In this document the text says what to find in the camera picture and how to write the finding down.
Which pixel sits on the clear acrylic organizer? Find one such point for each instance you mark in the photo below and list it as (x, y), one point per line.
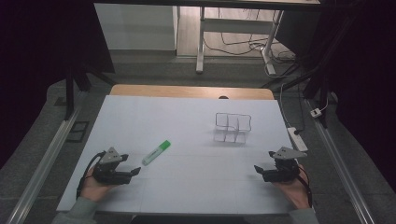
(232, 127)

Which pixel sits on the person's left hand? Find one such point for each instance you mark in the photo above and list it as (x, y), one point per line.
(93, 188)

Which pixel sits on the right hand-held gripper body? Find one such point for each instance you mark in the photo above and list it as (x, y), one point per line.
(281, 171)

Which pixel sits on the person's right hand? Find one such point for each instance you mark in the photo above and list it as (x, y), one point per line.
(294, 194)

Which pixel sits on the white desk frame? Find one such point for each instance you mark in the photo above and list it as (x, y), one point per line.
(233, 25)

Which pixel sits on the green highlighter pen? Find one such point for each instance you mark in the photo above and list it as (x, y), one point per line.
(155, 152)

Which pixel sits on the black metal stand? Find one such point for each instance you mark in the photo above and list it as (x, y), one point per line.
(70, 90)
(317, 84)

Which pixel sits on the black curtain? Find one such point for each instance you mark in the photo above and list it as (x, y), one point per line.
(37, 62)
(367, 93)

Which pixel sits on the black floor socket box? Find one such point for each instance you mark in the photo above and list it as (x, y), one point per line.
(77, 131)

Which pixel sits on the white cabinet panel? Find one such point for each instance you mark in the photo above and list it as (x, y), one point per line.
(137, 28)

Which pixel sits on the aluminium rail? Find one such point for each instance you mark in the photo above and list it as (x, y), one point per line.
(43, 165)
(341, 168)

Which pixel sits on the white power strip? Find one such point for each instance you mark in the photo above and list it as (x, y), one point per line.
(297, 138)

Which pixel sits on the small white adapter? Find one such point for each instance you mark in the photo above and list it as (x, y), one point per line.
(316, 112)

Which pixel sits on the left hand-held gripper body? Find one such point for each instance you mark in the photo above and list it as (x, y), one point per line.
(107, 174)

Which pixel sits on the white table cover sheet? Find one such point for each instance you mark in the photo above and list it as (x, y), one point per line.
(186, 186)

